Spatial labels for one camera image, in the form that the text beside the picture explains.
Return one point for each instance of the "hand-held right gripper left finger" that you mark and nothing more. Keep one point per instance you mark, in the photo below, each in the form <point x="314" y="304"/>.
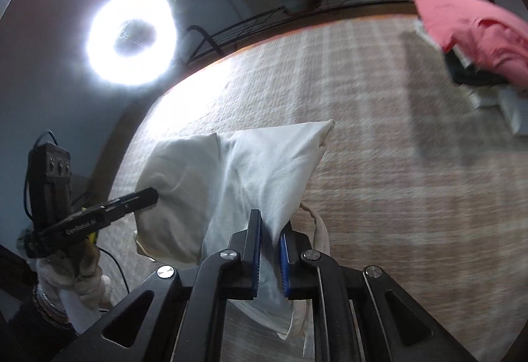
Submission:
<point x="256" y="254"/>

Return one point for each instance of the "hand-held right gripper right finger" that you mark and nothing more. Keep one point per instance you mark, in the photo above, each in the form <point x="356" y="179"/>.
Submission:
<point x="284" y="263"/>

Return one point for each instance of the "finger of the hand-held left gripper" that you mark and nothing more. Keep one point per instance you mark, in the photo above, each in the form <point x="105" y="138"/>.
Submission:
<point x="136" y="199"/>

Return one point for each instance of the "white camisole top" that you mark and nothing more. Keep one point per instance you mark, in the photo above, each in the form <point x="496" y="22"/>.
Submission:
<point x="231" y="176"/>

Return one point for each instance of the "person's left forearm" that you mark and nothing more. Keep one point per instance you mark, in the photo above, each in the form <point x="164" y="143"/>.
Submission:
<point x="49" y="304"/>

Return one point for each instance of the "person's left hand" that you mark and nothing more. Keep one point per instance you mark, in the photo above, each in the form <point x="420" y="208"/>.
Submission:
<point x="82" y="275"/>

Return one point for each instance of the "plaid beige blanket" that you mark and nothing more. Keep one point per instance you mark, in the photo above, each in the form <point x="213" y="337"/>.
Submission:
<point x="392" y="180"/>

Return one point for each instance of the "black folded garment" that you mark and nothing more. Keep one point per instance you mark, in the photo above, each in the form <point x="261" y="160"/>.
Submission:
<point x="466" y="77"/>

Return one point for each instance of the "white folded garment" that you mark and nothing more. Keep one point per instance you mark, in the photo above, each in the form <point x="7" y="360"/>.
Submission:
<point x="507" y="106"/>

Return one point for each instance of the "pink garment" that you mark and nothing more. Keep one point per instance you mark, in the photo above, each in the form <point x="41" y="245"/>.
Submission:
<point x="462" y="23"/>

